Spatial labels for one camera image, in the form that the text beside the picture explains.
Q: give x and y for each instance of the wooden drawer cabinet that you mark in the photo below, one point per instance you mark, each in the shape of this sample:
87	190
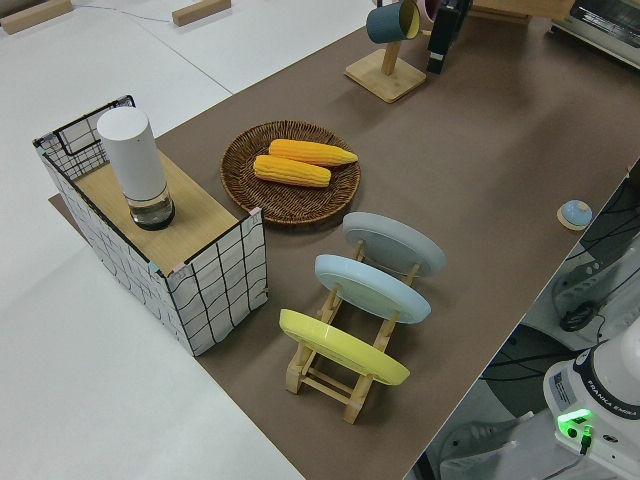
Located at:
525	6

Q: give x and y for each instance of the wooden plate rack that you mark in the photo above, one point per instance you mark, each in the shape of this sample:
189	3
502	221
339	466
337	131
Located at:
327	387

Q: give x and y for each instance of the grey arm mount base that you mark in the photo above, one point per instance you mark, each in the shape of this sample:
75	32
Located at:
480	442

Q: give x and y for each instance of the grey plate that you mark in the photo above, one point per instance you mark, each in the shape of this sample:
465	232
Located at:
395	242

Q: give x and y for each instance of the white toaster oven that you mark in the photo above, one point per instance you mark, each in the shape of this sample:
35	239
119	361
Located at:
605	25

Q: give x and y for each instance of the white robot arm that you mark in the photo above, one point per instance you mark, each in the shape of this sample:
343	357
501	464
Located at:
610	380

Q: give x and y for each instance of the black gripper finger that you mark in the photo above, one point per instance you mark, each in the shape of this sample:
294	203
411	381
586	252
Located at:
462	15
442	35

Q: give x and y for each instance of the yellow corn cob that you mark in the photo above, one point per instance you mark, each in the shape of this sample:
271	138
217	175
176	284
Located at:
292	171
313	152

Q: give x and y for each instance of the wooden board lid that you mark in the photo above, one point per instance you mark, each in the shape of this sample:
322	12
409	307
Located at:
195	215

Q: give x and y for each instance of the light wooden block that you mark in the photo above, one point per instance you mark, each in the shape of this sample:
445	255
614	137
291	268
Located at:
35	15
200	12

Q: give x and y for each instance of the yellow plate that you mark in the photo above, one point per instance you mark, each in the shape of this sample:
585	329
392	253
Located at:
340	347

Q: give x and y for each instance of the brown table mat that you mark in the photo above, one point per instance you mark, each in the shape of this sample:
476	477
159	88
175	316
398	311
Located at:
475	175

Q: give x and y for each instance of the teal mug yellow inside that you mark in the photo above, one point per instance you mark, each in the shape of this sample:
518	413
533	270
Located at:
387	22

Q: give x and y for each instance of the round wicker basket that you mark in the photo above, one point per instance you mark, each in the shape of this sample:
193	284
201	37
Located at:
290	200

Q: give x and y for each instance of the light blue plate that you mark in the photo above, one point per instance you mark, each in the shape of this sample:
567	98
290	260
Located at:
370	290

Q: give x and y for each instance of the pink mug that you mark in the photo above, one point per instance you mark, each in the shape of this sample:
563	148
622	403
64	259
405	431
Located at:
430	7

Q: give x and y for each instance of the wooden mug tree stand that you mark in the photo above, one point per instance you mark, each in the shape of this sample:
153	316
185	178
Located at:
385	77

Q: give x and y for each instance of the white cylindrical grinder bottle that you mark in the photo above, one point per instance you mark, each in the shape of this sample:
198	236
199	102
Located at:
132	155

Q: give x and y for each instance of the blue round bell wooden base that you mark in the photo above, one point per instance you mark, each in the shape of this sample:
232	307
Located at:
576	212

